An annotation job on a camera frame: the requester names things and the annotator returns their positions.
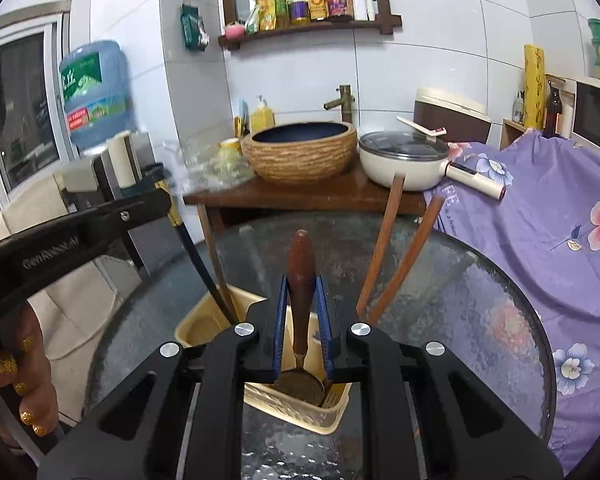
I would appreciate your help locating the glass pan lid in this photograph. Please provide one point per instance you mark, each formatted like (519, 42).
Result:
(395, 142)

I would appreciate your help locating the brown wooden counter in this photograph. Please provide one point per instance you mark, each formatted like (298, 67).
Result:
(305, 195)

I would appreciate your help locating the small clear bottle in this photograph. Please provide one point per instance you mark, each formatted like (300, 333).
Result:
(518, 110)

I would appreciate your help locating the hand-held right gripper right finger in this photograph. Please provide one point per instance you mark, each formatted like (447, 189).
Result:
(324, 330)

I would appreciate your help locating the blue water jug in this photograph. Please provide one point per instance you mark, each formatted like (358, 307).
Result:
(95, 95)

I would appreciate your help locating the person's left hand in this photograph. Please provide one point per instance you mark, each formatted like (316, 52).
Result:
(30, 360)

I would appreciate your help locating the beige plastic utensil holder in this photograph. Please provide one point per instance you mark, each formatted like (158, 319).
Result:
(300, 417)

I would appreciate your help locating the brown glass bottle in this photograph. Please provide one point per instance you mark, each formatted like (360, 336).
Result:
(552, 115)

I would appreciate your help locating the pink container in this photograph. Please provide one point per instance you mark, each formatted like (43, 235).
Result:
(234, 31)

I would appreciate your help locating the yellow soap bottle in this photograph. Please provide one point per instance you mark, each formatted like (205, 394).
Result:
(262, 117)

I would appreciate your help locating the white frying pan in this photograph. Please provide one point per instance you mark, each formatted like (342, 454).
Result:
(400, 172)

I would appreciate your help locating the blue plastic tube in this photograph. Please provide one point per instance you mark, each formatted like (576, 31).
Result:
(241, 115)

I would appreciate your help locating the white rice spoon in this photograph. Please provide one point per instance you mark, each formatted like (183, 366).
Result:
(420, 127)

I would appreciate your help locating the purple floral cloth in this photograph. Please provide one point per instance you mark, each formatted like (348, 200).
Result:
(555, 260)

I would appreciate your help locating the yellow roll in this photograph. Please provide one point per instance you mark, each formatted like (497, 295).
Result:
(535, 85)

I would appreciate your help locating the purple label oil bottle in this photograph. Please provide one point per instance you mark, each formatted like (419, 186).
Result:
(298, 5)

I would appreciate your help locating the white paper roll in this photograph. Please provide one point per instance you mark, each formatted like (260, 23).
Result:
(120, 160)

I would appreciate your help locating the clear plastic bags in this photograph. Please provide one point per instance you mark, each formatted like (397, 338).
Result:
(205, 172)

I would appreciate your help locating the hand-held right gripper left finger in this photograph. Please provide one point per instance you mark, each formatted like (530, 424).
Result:
(278, 330)

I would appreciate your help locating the yellow snack packet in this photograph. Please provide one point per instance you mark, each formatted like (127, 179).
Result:
(266, 12)

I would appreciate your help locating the aluminium sliding window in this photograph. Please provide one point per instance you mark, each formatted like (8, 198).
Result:
(30, 110)

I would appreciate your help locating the wooden open cabinet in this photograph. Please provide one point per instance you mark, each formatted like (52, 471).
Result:
(510, 135)

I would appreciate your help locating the woven pattern wash basin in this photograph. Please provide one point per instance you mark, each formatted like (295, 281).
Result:
(300, 160)

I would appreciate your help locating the green label oil bottle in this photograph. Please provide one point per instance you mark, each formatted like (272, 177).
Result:
(280, 7)

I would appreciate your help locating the green wall hanging packet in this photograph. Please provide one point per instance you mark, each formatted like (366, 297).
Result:
(194, 27)

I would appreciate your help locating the small green packet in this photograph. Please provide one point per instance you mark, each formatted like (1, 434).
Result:
(251, 20)

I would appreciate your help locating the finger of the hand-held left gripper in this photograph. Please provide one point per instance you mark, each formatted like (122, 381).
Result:
(130, 215)
(150, 177)

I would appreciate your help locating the wooden framed mirror shelf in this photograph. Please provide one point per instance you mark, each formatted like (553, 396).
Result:
(330, 27)

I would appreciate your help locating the yellow plastic cup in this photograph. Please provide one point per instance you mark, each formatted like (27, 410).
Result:
(230, 147)

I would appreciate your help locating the bronze faucet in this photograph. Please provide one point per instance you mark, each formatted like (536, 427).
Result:
(345, 105)

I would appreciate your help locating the white water dispenser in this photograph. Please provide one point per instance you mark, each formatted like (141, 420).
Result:
(77, 175)

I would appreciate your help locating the brown white rice cooker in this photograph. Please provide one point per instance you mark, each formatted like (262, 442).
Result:
(455, 120)

